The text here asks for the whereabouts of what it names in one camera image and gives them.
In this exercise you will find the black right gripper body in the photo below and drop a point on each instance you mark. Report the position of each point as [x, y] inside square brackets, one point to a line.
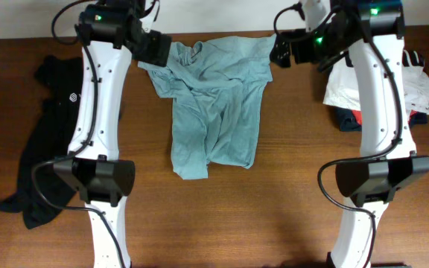
[307, 50]

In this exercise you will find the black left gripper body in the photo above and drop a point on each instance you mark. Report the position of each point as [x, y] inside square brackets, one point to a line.
[150, 51]

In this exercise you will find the light blue t-shirt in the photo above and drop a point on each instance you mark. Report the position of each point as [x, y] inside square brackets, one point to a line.
[216, 88]

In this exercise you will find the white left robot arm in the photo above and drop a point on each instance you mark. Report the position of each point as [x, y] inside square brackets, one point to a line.
[113, 34]

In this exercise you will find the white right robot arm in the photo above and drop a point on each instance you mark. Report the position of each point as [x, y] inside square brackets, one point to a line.
[371, 35]

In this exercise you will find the white crumpled garment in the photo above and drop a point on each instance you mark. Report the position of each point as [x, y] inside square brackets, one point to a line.
[342, 88]

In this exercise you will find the red garment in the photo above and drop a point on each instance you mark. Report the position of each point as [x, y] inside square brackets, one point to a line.
[358, 117]

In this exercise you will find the black white striped garment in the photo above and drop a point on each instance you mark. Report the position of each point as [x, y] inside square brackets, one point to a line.
[411, 58]

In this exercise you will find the black t-shirt with logo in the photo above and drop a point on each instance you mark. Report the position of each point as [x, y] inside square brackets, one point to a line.
[50, 137]

